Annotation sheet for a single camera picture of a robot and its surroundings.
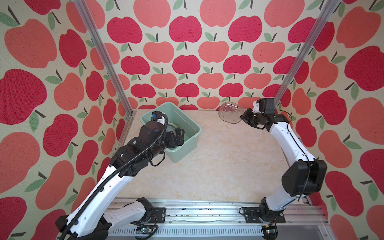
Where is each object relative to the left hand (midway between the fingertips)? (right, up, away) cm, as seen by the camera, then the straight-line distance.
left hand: (181, 133), depth 63 cm
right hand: (+35, +9, +22) cm, 43 cm away
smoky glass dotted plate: (+28, +11, +25) cm, 39 cm away
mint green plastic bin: (+5, 0, +30) cm, 31 cm away
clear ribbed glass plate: (-10, +2, +42) cm, 43 cm away
